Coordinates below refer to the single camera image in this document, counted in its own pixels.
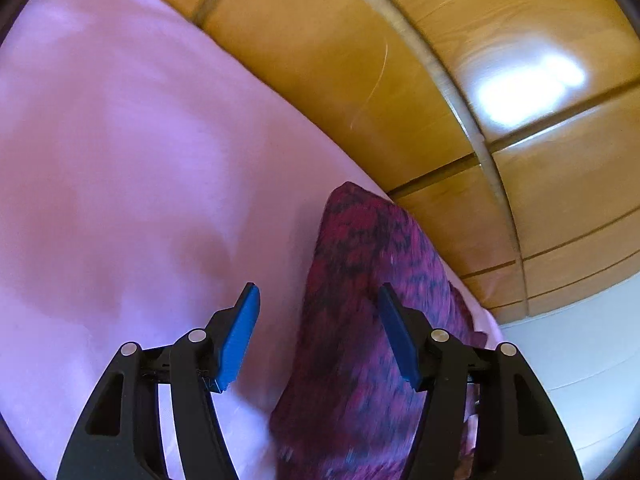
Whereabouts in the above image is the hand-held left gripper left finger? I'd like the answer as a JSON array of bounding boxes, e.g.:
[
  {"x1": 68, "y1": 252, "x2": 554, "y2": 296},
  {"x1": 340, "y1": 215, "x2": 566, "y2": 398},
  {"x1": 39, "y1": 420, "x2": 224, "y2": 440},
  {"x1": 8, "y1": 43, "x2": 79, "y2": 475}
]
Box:
[{"x1": 56, "y1": 282, "x2": 261, "y2": 480}]

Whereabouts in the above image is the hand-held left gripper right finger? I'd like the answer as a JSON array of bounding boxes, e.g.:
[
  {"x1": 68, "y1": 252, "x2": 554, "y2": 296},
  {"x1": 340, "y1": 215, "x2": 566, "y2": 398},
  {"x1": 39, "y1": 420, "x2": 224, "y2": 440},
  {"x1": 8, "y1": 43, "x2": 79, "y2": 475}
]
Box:
[{"x1": 377, "y1": 282, "x2": 585, "y2": 480}]

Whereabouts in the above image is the pink bed sheet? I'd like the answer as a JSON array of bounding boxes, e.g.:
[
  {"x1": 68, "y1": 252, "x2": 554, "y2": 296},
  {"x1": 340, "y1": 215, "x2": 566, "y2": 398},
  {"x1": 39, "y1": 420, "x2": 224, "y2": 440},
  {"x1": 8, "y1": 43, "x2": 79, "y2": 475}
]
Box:
[{"x1": 0, "y1": 0, "x2": 503, "y2": 480}]

